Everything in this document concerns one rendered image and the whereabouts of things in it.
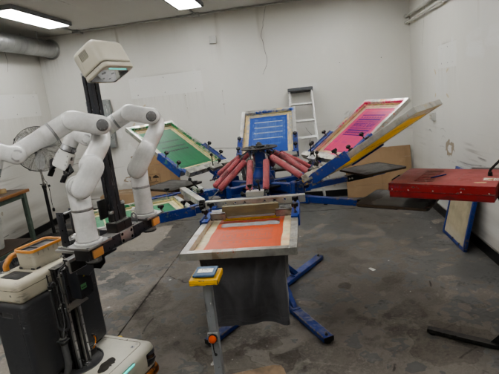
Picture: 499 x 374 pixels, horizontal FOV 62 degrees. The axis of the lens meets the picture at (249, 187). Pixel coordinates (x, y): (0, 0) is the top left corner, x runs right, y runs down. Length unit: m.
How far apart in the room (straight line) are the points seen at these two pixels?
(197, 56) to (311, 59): 1.76
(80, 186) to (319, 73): 5.17
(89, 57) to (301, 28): 4.95
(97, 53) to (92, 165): 0.49
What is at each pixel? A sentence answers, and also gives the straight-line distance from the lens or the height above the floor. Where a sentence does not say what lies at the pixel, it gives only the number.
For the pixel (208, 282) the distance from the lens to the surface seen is 1.87.
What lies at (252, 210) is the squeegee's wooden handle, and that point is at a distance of 2.58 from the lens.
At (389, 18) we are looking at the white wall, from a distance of 6.80.
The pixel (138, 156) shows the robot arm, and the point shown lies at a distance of 2.22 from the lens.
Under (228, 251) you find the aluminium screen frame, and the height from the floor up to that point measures 0.99.
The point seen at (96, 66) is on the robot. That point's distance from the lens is 2.01.
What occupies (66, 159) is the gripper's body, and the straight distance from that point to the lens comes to 2.35.
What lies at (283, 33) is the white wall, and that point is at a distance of 6.66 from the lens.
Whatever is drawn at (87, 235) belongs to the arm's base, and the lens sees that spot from 2.02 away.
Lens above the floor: 1.71
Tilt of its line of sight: 12 degrees down
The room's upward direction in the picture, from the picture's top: 6 degrees counter-clockwise
